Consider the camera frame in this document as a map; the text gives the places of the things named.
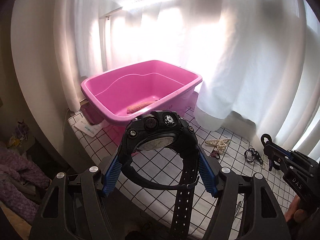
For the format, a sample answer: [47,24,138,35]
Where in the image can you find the white sheer curtain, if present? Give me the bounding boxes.
[10,0,319,160]

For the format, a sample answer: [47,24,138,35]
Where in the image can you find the pearl hair claw clip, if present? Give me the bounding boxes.
[204,139,230,153]

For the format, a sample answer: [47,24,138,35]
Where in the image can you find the person's right hand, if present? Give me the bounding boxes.
[284,195,310,224]

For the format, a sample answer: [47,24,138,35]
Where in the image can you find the black digital wrist watch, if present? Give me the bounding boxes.
[119,111,200,239]

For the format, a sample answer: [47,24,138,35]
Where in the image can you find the pink plastic tub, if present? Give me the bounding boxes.
[80,60,203,147]

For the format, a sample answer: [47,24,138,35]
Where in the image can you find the purple knitted garment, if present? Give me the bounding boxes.
[1,147,51,224]

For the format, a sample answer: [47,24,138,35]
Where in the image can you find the pink fuzzy headband red pompoms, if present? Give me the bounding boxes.
[127,100,156,114]

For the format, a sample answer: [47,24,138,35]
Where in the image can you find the white paper card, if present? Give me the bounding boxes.
[74,118,103,137]

